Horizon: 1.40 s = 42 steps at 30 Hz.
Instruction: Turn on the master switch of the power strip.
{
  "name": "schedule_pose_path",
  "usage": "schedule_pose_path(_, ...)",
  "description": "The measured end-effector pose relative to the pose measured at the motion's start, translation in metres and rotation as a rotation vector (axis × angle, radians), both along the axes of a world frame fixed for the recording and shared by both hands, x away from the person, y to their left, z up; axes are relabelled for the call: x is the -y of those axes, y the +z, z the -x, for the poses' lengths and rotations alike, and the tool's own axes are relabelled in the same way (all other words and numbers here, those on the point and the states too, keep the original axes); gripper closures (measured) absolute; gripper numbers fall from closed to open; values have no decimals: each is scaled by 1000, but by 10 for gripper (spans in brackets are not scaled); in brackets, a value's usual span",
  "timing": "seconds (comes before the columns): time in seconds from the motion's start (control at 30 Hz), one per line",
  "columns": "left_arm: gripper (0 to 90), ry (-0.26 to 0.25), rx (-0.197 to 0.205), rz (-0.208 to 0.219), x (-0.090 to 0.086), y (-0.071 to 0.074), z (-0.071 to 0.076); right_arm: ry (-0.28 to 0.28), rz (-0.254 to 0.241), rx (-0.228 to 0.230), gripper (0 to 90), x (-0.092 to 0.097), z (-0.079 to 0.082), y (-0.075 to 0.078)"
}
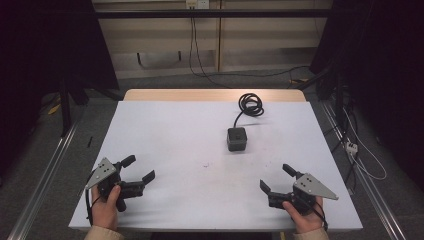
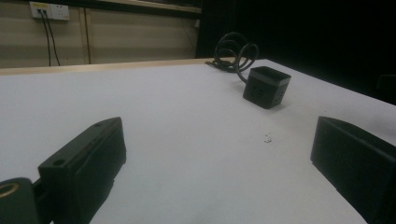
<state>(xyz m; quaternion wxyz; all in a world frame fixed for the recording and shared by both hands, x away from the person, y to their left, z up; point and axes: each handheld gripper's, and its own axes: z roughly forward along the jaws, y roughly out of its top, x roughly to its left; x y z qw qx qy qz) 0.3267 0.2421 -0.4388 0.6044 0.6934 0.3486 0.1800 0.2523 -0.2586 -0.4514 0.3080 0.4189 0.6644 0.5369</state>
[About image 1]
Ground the black horizontal frame bar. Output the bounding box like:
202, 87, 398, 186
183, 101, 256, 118
94, 8, 334, 20

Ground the person's left hand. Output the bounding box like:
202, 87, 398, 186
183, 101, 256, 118
90, 184, 122, 232

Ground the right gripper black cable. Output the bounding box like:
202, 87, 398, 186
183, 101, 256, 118
301, 196, 330, 232

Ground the person's right hand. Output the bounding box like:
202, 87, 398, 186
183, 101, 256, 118
282, 195, 325, 235

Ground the aluminium floor rail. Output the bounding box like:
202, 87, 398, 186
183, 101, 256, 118
6, 118, 82, 240
320, 99, 407, 240

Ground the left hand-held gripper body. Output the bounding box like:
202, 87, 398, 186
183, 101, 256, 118
84, 157, 147, 213

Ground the white cable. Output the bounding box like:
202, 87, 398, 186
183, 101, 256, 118
342, 107, 388, 182

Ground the white table cover sheet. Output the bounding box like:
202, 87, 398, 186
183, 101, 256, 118
68, 100, 364, 233

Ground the black adapter cable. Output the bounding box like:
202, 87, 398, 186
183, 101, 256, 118
232, 92, 266, 130

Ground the hanging black wall cable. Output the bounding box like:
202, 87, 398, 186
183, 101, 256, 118
188, 8, 232, 89

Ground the dark curtain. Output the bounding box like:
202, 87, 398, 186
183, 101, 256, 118
309, 0, 424, 191
0, 0, 120, 174

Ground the white wall socket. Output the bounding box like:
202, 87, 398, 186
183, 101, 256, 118
185, 0, 211, 10

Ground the black metal stand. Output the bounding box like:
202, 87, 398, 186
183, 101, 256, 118
57, 77, 73, 138

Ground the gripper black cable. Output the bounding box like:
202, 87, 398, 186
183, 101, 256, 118
301, 196, 330, 232
84, 171, 102, 228

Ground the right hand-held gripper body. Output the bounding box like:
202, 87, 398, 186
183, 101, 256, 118
267, 172, 340, 215

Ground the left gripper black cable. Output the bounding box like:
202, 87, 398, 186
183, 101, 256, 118
84, 171, 102, 228

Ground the black cube power adapter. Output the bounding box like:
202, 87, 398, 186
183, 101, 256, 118
226, 126, 248, 153

